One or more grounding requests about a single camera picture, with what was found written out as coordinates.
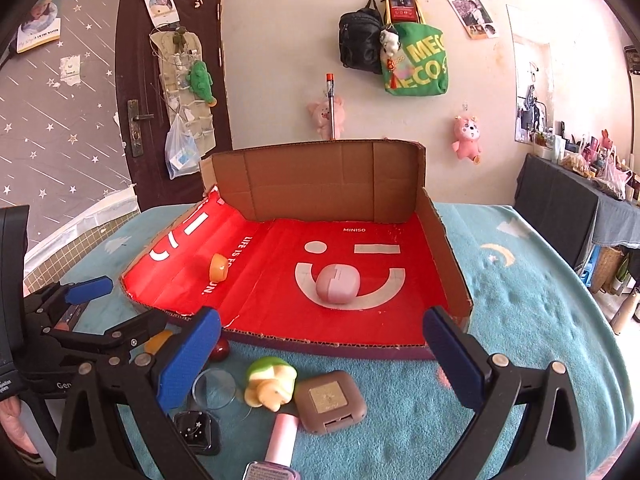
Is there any dark red ball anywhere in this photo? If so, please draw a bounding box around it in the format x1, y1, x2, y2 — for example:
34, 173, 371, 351
208, 337, 230, 363

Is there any white dog plush charm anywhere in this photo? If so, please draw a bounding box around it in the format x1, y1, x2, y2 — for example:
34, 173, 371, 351
380, 27, 401, 58

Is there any clear plastic round cup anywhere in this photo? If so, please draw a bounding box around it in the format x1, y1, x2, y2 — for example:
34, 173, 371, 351
191, 367, 236, 411

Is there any green tote bag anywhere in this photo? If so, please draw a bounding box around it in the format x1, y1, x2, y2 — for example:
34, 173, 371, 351
381, 23, 449, 96

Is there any pink nail polish bottle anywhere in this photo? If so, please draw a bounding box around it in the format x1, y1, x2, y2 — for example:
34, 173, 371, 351
242, 414, 302, 480

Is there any green plush toy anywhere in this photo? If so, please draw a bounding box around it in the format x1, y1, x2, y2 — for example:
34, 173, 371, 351
186, 60, 217, 107

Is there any photo on wall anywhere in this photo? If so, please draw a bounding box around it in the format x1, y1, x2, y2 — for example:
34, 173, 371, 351
448, 0, 497, 40

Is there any black backpack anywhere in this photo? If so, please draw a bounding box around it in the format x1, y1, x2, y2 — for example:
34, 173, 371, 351
338, 0, 383, 75

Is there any pink pig plush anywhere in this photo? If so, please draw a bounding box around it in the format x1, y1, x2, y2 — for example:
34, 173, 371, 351
307, 96, 346, 140

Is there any person's left hand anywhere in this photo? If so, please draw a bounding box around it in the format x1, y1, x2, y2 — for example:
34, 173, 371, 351
0, 396, 38, 455

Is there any red box on wall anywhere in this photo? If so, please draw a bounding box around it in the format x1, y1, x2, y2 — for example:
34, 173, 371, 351
385, 0, 424, 25

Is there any orange round soap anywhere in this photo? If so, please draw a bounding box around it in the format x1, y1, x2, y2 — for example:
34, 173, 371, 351
208, 254, 229, 284
143, 330, 174, 356

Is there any side table dark cloth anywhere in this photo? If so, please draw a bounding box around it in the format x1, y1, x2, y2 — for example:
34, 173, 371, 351
514, 154, 639, 273

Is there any brown square compact case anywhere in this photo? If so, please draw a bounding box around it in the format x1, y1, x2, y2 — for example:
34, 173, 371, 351
294, 370, 368, 436

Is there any book on left wall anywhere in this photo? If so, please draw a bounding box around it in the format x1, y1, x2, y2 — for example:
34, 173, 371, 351
15, 0, 62, 53

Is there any teal fluffy blanket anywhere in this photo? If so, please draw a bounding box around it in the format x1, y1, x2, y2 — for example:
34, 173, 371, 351
62, 204, 639, 479

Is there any pink bear plush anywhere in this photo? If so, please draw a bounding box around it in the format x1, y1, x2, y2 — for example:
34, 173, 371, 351
451, 116, 480, 164

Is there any silver pole orange cap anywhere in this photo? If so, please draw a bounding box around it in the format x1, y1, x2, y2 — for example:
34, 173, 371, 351
326, 73, 336, 141

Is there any pink earbuds case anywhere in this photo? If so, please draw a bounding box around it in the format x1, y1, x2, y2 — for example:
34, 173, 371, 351
316, 263, 360, 306

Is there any dark brown door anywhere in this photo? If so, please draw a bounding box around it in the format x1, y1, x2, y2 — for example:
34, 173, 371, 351
115, 0, 233, 210

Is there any door handle plate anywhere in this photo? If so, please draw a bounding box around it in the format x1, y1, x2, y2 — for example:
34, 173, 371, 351
127, 100, 154, 158

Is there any photo card on door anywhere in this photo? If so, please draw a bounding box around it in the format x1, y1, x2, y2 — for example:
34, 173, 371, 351
143, 0, 179, 29

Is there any black square perfume bottle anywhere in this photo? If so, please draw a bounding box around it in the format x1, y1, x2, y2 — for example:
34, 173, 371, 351
174, 411, 221, 456

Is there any green yellow toy figure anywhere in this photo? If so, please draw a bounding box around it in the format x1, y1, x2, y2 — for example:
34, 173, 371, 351
244, 356, 297, 413

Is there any cardboard box red lining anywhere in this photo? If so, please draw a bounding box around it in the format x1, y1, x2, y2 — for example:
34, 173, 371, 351
120, 140, 473, 360

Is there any hanging fabric organizer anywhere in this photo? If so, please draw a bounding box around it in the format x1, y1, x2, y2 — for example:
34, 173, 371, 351
150, 30, 216, 158

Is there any white plastic bag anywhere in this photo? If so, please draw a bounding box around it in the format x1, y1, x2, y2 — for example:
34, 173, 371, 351
165, 115, 201, 180

